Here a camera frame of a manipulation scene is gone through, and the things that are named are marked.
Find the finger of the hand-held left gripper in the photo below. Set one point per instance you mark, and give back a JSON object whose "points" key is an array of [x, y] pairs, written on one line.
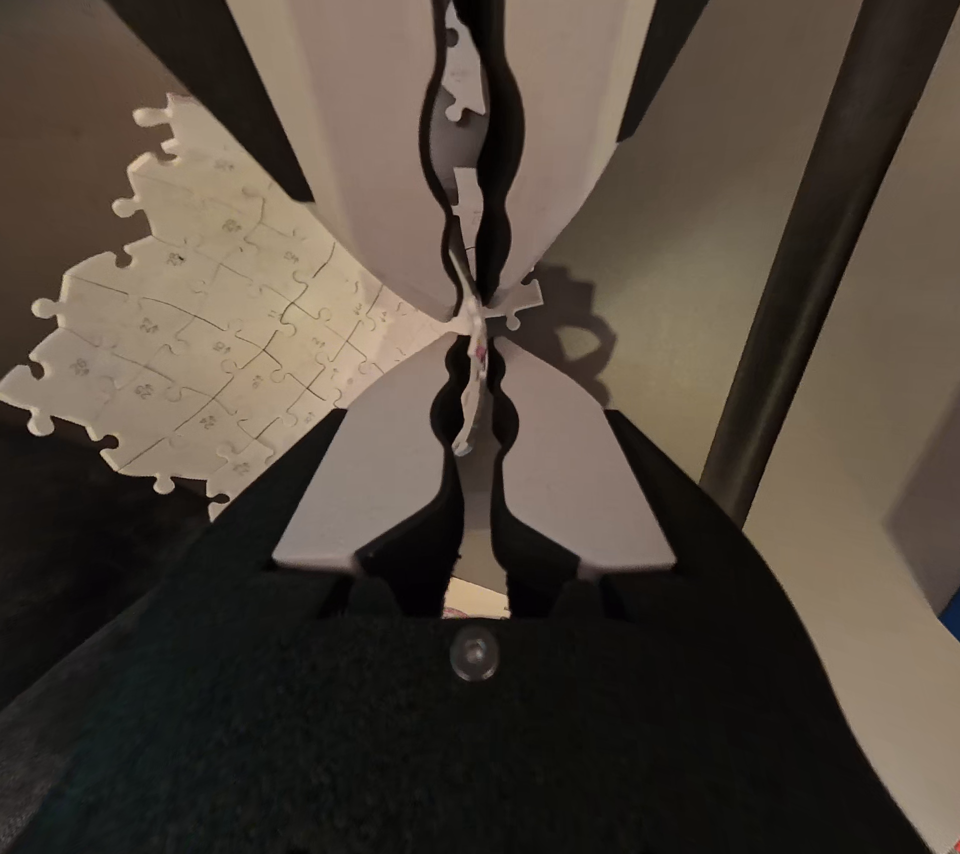
{"points": [[585, 44], [337, 81]]}

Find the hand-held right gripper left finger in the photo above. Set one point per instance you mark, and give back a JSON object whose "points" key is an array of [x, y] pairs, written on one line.
{"points": [[360, 486]]}

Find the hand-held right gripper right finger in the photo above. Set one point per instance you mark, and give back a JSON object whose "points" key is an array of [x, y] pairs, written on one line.
{"points": [[585, 486]]}

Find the puzzle pieces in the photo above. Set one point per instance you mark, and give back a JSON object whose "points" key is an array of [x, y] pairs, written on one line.
{"points": [[461, 66]]}

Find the single white puzzle piece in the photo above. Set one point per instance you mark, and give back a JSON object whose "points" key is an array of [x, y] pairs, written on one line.
{"points": [[525, 299]]}

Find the partly built white puzzle ball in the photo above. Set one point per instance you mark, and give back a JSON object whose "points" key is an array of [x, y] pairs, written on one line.
{"points": [[225, 329]]}

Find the printed instruction leaflet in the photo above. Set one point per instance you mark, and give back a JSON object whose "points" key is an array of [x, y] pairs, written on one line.
{"points": [[476, 603]]}

